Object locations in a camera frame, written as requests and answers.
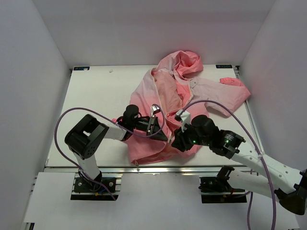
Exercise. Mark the aluminium front rail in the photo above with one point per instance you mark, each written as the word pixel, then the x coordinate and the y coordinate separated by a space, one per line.
pixel 160 169

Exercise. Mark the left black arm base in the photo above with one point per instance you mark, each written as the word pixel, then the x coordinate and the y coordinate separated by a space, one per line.
pixel 82 190

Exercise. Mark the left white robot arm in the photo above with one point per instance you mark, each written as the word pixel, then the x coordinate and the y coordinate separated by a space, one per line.
pixel 86 136

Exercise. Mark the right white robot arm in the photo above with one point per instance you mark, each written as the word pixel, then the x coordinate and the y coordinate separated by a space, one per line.
pixel 278 181

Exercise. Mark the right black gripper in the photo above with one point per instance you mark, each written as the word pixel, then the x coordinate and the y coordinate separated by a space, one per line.
pixel 180 142

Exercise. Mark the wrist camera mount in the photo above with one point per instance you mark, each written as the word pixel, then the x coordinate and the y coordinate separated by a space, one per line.
pixel 183 116
pixel 155 109

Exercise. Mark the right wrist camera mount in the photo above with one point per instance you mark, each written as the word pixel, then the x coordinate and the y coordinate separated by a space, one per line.
pixel 183 116

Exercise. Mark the left blue corner label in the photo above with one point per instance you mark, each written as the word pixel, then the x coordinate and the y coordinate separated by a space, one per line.
pixel 86 68

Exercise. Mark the pink hooded jacket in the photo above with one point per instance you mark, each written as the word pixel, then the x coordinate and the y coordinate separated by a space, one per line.
pixel 172 85

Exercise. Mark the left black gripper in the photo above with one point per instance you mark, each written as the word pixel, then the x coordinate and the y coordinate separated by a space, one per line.
pixel 154 128

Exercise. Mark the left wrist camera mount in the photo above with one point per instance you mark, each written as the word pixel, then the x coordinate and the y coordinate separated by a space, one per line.
pixel 155 109

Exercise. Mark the blue corner label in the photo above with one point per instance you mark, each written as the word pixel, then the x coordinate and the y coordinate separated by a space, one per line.
pixel 86 68
pixel 219 66

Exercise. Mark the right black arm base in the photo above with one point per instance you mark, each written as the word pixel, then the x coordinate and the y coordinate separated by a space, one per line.
pixel 217 190

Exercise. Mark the right blue corner label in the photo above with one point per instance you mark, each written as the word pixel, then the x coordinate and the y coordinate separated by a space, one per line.
pixel 219 66

